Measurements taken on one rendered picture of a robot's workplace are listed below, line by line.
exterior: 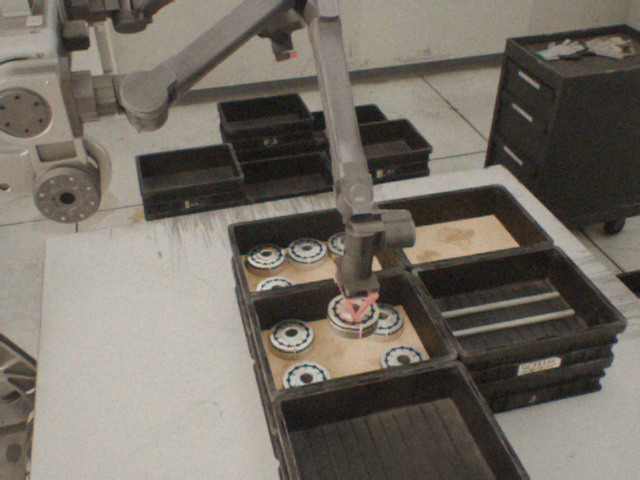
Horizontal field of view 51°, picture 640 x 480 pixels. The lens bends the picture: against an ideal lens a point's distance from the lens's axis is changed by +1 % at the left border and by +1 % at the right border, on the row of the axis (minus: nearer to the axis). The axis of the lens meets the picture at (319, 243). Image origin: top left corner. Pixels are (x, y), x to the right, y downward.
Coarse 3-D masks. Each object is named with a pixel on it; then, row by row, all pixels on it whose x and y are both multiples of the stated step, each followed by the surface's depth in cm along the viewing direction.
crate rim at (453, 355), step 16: (400, 272) 159; (304, 288) 154; (320, 288) 154; (416, 288) 154; (256, 320) 146; (432, 320) 146; (256, 336) 142; (448, 352) 139; (384, 368) 135; (400, 368) 135; (272, 384) 131; (320, 384) 131; (272, 400) 131
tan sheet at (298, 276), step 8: (288, 248) 183; (240, 256) 180; (328, 256) 180; (288, 264) 177; (328, 264) 177; (376, 264) 177; (248, 272) 175; (288, 272) 175; (296, 272) 175; (304, 272) 175; (312, 272) 175; (320, 272) 175; (328, 272) 175; (248, 280) 172; (256, 280) 172; (296, 280) 172; (304, 280) 172; (312, 280) 172
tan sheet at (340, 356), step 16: (320, 320) 160; (320, 336) 156; (336, 336) 156; (400, 336) 156; (416, 336) 156; (320, 352) 152; (336, 352) 152; (352, 352) 152; (368, 352) 152; (272, 368) 148; (288, 368) 148; (336, 368) 148; (352, 368) 148; (368, 368) 148
